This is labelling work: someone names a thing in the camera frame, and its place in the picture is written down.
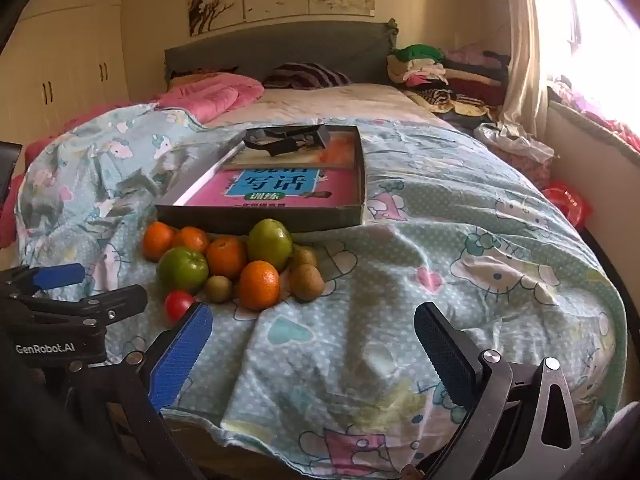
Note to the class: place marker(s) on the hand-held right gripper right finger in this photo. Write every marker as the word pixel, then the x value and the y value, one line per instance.
pixel 445 355

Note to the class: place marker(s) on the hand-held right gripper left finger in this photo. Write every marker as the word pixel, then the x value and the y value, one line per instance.
pixel 185 355

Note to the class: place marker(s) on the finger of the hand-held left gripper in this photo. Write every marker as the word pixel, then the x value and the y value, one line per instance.
pixel 55 276
pixel 100 302

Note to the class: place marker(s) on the red tomato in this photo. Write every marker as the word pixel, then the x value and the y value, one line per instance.
pixel 177 305

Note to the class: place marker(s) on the brown kiwi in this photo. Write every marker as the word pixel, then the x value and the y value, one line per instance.
pixel 218 288
pixel 304 257
pixel 306 281

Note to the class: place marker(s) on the orange mandarin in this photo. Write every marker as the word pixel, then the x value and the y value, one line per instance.
pixel 192 237
pixel 226 257
pixel 156 240
pixel 258 285

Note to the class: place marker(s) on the metal tray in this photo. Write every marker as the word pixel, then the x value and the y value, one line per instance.
pixel 260 220

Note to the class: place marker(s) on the cartoon cat printed blanket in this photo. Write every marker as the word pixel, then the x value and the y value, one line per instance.
pixel 400 270

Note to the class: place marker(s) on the black flat object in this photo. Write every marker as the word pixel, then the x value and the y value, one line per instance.
pixel 10 172

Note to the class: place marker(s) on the pink book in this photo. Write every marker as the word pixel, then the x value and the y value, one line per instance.
pixel 220 187

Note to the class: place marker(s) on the red plastic bag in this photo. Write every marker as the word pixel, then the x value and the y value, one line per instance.
pixel 567 202

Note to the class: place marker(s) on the cream wardrobe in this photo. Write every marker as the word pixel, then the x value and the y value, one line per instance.
pixel 65 55

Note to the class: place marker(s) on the white plastic bag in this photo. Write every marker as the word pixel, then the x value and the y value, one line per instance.
pixel 510 141

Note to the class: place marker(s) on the green and white book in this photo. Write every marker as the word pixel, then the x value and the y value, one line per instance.
pixel 345 152

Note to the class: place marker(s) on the pink quilt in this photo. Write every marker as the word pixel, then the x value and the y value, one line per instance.
pixel 210 95

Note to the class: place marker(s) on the beige bed sheet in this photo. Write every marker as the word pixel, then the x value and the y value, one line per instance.
pixel 340 102

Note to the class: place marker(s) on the pile of folded clothes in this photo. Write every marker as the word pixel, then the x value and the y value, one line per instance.
pixel 440 77

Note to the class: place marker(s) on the floral cloth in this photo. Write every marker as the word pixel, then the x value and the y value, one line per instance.
pixel 590 105

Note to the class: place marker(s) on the striped pillow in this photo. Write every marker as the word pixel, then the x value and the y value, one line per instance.
pixel 305 76

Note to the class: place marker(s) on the grey bed headboard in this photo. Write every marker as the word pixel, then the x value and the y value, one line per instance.
pixel 280 45

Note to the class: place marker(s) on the cream curtain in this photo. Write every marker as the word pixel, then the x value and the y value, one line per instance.
pixel 522 50

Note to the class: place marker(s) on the black plastic bracket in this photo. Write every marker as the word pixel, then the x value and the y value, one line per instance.
pixel 272 147

